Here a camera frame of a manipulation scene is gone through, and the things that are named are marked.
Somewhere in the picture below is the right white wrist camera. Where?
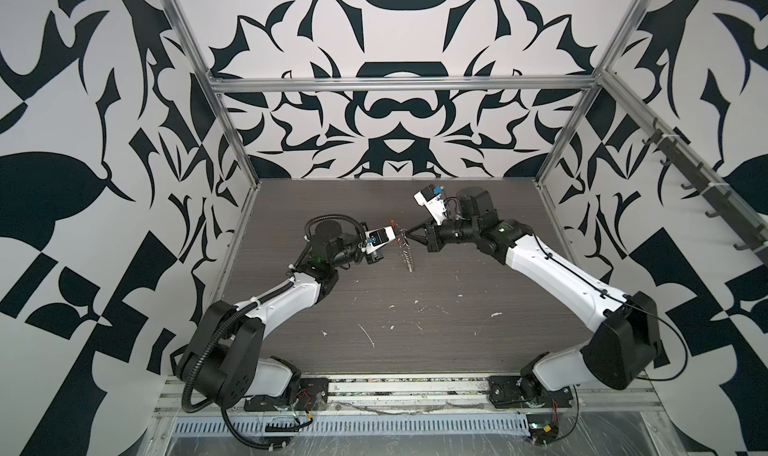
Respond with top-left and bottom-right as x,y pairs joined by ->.
414,184 -> 448,226

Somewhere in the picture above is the white slotted cable duct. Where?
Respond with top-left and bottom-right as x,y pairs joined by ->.
172,414 -> 530,437

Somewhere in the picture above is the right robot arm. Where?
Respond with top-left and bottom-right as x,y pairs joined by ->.
405,184 -> 665,405

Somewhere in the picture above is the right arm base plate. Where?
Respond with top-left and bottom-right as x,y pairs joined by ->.
487,375 -> 574,409

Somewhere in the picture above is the black wall hook rack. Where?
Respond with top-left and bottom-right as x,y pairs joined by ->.
643,117 -> 767,265

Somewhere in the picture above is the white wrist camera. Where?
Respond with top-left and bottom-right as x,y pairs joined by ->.
414,184 -> 448,226
366,226 -> 396,250

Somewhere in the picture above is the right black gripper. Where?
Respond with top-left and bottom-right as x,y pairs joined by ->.
406,213 -> 482,253

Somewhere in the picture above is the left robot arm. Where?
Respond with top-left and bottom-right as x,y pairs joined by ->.
175,214 -> 396,413

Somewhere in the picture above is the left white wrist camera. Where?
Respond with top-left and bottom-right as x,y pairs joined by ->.
366,226 -> 396,250

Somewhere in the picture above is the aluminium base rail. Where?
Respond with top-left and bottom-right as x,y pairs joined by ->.
152,370 -> 664,414

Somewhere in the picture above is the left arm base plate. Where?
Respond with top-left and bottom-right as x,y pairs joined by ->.
244,377 -> 330,412

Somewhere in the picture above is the aluminium frame crossbar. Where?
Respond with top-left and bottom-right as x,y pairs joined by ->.
208,75 -> 596,94

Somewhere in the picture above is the keyring chain with red tag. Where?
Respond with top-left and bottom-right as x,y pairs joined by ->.
389,219 -> 416,274

